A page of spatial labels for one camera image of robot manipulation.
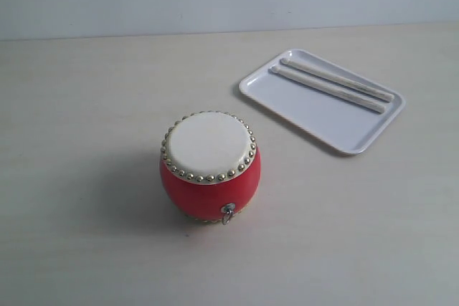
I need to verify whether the white drumstick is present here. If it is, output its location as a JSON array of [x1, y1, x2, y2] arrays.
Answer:
[[280, 57, 394, 102], [270, 64, 387, 114]]

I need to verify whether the small red drum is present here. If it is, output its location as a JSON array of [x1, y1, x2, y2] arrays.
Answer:
[[159, 110, 261, 225]]

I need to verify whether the white plastic tray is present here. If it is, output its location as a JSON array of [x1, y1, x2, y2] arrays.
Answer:
[[239, 49, 406, 156]]

